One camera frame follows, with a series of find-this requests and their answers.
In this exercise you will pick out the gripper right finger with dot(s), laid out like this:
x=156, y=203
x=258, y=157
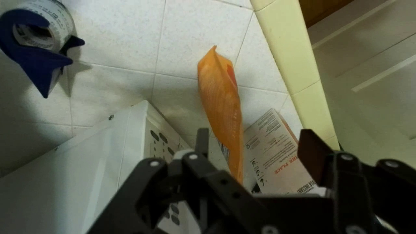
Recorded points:
x=347, y=182

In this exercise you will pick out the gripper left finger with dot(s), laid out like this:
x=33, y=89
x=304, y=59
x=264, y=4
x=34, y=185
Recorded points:
x=224, y=188

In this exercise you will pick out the orange packet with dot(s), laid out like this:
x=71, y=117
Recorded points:
x=221, y=97

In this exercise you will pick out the white printed carton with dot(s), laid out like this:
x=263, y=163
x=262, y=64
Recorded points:
x=276, y=152

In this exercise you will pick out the cream cabinet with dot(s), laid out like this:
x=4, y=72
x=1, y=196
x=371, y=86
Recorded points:
x=373, y=81

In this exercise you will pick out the white metal appliance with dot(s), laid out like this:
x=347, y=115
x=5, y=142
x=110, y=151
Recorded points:
x=65, y=175

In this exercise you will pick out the blue tape dispenser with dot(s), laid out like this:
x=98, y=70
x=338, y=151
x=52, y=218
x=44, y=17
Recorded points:
x=35, y=63

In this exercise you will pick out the roll of clear tape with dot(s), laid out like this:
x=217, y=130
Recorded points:
x=60, y=19

